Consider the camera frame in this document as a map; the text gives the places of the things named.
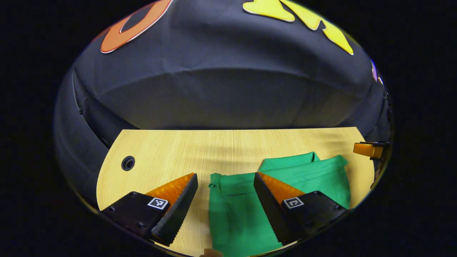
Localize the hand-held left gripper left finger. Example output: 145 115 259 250
101 173 199 247

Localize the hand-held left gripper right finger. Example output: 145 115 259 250
253 172 350 247

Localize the green T-shirt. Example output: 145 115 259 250
208 152 352 257

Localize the black backdrop cloth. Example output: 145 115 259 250
54 0 393 211

